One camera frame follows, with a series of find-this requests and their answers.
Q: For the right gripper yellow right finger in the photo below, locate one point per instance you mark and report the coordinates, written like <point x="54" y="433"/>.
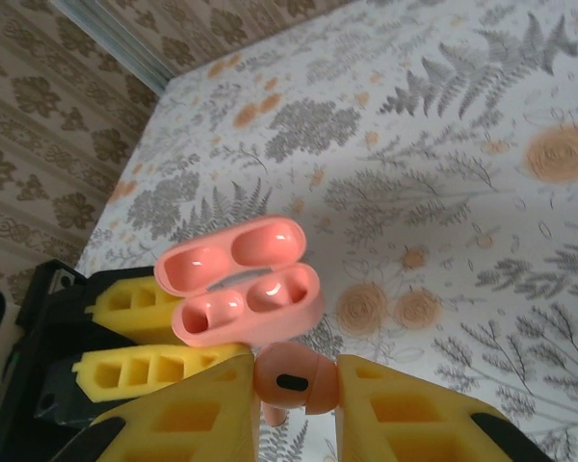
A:
<point x="414" y="433"/>

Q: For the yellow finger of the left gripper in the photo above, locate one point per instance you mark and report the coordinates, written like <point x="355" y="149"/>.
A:
<point x="183" y="361"/>
<point x="135" y="308"/>

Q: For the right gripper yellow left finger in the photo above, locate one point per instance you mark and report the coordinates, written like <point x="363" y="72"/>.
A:
<point x="173" y="423"/>

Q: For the coral earbud charging case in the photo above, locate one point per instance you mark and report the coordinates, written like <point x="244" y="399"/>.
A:
<point x="250" y="327"/>

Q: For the floral printed table covering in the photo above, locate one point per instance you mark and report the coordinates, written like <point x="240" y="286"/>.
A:
<point x="462" y="192"/>

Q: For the aluminium frame post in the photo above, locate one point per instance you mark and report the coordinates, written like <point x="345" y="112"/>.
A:
<point x="125" y="43"/>

